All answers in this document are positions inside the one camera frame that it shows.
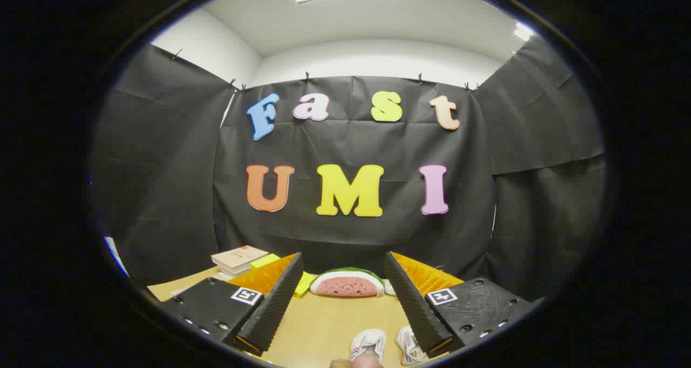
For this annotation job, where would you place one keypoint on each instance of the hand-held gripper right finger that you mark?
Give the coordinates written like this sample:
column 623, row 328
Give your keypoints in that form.
column 413, row 303

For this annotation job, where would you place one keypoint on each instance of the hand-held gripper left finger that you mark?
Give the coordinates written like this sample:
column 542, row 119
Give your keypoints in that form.
column 275, row 303

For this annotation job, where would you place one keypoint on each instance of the white canvas shoe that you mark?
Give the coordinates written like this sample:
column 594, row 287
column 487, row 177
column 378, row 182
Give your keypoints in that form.
column 370, row 343
column 409, row 346

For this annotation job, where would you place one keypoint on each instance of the white plush toy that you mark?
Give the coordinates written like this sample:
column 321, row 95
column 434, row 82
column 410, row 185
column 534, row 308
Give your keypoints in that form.
column 389, row 288

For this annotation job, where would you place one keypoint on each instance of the yellow book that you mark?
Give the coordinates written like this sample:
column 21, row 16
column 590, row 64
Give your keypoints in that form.
column 305, row 284

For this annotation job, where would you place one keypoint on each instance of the beige book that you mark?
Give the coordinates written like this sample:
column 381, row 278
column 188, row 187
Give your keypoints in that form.
column 237, row 256

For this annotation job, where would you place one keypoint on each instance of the watermelon slice plush toy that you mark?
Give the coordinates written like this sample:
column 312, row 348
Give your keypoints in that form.
column 348, row 284

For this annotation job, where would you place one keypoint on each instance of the small ceiling light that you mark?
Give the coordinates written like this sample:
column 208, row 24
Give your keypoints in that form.
column 522, row 31

